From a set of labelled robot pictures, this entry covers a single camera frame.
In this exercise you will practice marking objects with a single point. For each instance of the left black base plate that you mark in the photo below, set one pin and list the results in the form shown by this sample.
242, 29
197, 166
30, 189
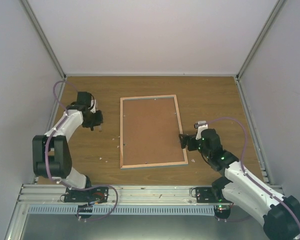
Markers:
94, 196

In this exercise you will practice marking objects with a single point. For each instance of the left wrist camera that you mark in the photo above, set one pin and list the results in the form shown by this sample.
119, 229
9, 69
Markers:
94, 105

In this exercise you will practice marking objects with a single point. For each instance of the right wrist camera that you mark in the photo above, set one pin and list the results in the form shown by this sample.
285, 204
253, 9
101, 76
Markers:
200, 126

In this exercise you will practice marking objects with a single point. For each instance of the blue wooden picture frame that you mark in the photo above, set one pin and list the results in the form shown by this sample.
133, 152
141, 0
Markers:
149, 132

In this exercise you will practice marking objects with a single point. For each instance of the right aluminium corner post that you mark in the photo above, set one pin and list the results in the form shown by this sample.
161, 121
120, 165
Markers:
279, 4

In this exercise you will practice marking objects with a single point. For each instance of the aluminium corner post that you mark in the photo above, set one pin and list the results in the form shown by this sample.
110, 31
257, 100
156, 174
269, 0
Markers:
44, 40
279, 4

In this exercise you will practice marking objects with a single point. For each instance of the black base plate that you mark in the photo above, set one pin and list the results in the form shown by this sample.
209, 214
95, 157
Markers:
208, 194
94, 196

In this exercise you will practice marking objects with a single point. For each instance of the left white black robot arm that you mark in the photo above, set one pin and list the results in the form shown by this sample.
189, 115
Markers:
51, 155

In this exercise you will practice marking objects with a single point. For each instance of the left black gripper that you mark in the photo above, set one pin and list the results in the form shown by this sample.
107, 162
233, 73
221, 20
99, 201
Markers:
99, 121

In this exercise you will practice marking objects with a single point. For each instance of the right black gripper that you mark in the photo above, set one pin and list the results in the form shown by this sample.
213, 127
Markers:
191, 147

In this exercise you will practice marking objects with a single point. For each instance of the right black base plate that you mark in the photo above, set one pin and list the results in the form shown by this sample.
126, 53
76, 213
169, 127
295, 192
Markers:
208, 194

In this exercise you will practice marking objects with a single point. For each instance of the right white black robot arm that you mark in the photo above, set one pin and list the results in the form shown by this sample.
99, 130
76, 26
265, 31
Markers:
278, 215

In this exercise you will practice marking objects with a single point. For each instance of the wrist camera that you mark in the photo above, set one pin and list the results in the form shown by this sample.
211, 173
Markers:
94, 105
200, 126

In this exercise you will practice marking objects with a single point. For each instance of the left aluminium corner post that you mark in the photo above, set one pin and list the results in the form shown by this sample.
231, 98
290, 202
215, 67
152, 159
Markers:
44, 40

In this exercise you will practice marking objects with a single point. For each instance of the grey slotted cable duct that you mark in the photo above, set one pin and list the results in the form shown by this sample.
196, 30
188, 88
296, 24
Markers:
182, 210

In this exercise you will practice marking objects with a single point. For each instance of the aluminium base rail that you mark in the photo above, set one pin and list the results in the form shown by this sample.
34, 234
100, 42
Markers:
133, 195

